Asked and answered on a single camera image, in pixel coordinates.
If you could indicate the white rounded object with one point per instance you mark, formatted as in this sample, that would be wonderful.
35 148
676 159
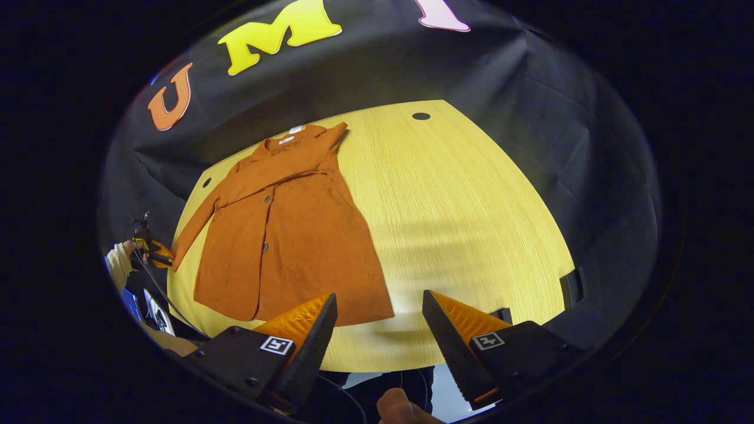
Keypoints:
156 312

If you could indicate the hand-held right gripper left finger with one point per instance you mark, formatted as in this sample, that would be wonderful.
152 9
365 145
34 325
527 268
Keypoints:
309 353

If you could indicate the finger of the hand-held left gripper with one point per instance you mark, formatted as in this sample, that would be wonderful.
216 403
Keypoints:
159 254

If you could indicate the blue object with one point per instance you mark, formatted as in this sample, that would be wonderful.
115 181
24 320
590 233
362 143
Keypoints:
131 303

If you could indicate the black backdrop cloth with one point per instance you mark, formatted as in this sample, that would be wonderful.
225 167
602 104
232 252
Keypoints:
500 76

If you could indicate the rust orange button coat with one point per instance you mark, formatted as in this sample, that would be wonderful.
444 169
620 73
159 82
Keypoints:
306 235

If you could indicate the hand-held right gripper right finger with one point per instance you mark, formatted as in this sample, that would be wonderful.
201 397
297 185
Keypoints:
450 353

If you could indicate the white tape strip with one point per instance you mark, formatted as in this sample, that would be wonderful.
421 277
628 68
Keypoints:
296 128

